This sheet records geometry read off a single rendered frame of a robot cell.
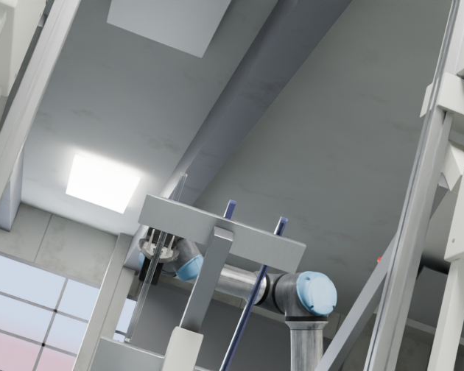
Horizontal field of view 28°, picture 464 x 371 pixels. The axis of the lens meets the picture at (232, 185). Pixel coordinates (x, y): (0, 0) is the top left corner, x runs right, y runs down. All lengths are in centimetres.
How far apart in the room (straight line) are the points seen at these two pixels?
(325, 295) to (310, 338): 12
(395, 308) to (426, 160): 28
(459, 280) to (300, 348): 100
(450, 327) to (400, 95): 411
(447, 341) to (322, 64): 403
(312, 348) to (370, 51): 295
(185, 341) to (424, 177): 58
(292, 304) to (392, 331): 87
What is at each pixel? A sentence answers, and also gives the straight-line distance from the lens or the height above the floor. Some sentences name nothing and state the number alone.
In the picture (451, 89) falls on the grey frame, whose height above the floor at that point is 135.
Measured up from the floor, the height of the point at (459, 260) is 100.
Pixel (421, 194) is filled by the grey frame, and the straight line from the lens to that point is 169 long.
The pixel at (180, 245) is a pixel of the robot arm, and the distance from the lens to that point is 226.
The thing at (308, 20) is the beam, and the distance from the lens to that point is 433.
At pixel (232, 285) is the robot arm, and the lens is 249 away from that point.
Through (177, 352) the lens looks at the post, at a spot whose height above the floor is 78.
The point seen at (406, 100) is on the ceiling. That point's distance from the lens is 561.
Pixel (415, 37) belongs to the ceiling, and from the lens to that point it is 496.
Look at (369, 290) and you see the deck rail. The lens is 185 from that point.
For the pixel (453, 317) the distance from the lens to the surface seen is 153.
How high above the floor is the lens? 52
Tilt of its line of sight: 19 degrees up
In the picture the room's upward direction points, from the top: 17 degrees clockwise
